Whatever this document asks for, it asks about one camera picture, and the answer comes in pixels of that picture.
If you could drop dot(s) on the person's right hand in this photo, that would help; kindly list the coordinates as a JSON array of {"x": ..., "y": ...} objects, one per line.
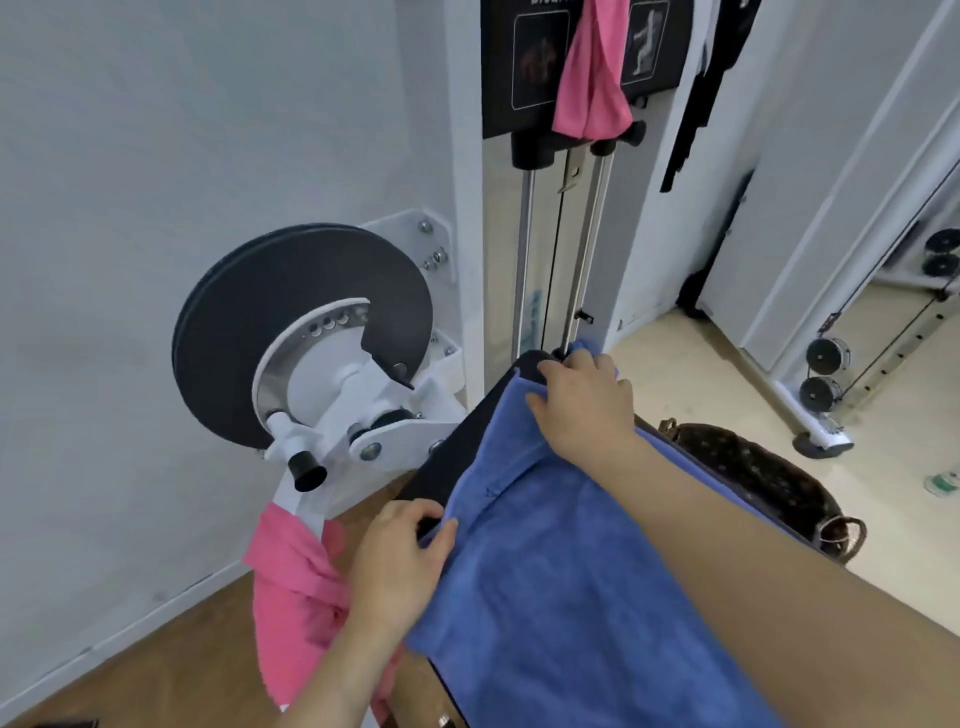
[{"x": 592, "y": 416}]

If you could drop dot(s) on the person's left hand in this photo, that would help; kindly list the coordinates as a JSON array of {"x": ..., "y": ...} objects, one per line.
[{"x": 390, "y": 570}]

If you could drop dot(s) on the person's right thumb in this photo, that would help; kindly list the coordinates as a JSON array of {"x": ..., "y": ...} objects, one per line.
[{"x": 541, "y": 416}]

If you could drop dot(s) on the person's left thumb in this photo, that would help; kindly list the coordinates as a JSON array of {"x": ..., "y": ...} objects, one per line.
[{"x": 441, "y": 541}]

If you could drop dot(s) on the black machine pad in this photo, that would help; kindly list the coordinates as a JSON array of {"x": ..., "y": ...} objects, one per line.
[{"x": 472, "y": 450}]

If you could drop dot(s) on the blue towel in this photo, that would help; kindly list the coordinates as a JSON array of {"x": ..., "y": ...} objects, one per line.
[{"x": 555, "y": 585}]

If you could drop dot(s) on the person's left forearm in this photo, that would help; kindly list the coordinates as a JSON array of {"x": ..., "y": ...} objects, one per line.
[{"x": 337, "y": 675}]

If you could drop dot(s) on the person's right forearm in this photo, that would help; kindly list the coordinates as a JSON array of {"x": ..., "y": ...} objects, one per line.
[{"x": 765, "y": 592}]

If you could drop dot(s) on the pink cloth on machine arm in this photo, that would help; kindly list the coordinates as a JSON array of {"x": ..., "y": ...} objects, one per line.
[{"x": 296, "y": 600}]

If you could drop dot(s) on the chrome guide rod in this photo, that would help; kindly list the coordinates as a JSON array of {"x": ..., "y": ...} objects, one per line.
[
  {"x": 523, "y": 262},
  {"x": 589, "y": 240}
]

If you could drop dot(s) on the brown patterned handbag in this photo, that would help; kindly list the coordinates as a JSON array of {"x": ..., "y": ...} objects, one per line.
[{"x": 757, "y": 472}]

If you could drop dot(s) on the black equipment stand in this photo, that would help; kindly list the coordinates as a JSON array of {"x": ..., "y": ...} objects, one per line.
[{"x": 720, "y": 255}]

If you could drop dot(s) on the black guide rod cap bar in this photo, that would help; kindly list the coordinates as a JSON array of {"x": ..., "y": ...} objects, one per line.
[{"x": 536, "y": 148}]

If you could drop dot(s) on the black round cam disc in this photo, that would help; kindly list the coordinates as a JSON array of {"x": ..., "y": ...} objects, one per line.
[{"x": 247, "y": 315}]

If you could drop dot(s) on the pink cloth on weight stack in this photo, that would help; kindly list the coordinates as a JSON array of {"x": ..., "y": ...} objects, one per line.
[{"x": 589, "y": 75}]

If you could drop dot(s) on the black instruction placard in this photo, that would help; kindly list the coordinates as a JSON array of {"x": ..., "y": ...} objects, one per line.
[{"x": 525, "y": 67}]

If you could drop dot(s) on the white wall mounting bracket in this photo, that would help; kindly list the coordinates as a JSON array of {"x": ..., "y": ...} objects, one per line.
[{"x": 416, "y": 240}]

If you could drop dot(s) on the white machine frame column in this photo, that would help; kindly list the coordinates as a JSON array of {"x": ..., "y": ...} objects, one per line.
[{"x": 466, "y": 150}]

